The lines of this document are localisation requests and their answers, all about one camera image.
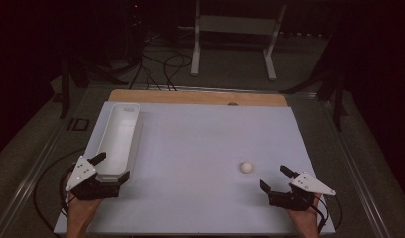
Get small black floor frame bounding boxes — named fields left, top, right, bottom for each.
left=67, top=117, right=91, bottom=133

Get white metal stand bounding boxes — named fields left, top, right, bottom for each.
left=190, top=0, right=288, bottom=82

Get white table mat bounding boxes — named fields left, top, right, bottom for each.
left=53, top=100, right=336, bottom=236

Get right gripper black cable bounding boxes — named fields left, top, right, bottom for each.
left=309, top=194, right=344, bottom=234

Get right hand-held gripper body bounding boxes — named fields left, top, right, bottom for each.
left=268, top=172, right=337, bottom=212

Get person's right hand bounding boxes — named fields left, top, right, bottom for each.
left=286, top=193, right=323, bottom=230

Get metal floor rail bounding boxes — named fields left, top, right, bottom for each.
left=319, top=97, right=392, bottom=238
left=0, top=95, right=92, bottom=238

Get black stand legs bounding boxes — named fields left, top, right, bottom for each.
left=59, top=49, right=129, bottom=120
left=279, top=19, right=351, bottom=133

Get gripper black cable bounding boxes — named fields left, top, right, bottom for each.
left=32, top=147, right=86, bottom=234
left=309, top=194, right=344, bottom=234

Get black floor cables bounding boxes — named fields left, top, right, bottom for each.
left=128, top=33, right=194, bottom=92

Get small white ball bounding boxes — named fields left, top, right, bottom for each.
left=239, top=161, right=255, bottom=175

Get person's left hand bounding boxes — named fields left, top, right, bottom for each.
left=65, top=171, right=104, bottom=226

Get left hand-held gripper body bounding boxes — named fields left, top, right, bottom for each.
left=65, top=155, right=122, bottom=201

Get white plastic bin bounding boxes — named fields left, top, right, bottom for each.
left=94, top=102, right=142, bottom=183

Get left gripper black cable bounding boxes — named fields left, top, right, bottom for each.
left=32, top=147, right=86, bottom=234

